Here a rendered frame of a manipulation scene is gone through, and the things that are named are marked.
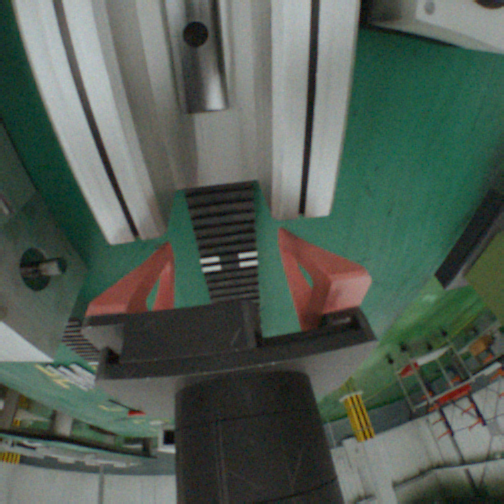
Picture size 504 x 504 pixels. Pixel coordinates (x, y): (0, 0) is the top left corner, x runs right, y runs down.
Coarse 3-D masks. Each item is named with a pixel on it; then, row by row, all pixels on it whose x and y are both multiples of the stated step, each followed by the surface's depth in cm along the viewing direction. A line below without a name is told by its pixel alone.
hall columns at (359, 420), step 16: (352, 400) 486; (352, 416) 466; (368, 432) 429; (368, 448) 405; (0, 464) 301; (16, 464) 326; (368, 464) 398; (0, 480) 277; (384, 480) 353; (0, 496) 252; (384, 496) 329
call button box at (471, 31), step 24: (360, 0) 9; (384, 0) 8; (408, 0) 7; (432, 0) 6; (456, 0) 6; (480, 0) 6; (360, 24) 10; (384, 24) 9; (408, 24) 8; (432, 24) 7; (456, 24) 7; (480, 24) 7; (480, 48) 9
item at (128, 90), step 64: (64, 0) 4; (128, 0) 6; (192, 0) 6; (256, 0) 6; (320, 0) 5; (64, 64) 5; (128, 64) 6; (192, 64) 8; (256, 64) 8; (320, 64) 6; (64, 128) 6; (128, 128) 7; (192, 128) 10; (256, 128) 11; (320, 128) 7; (128, 192) 8; (320, 192) 9
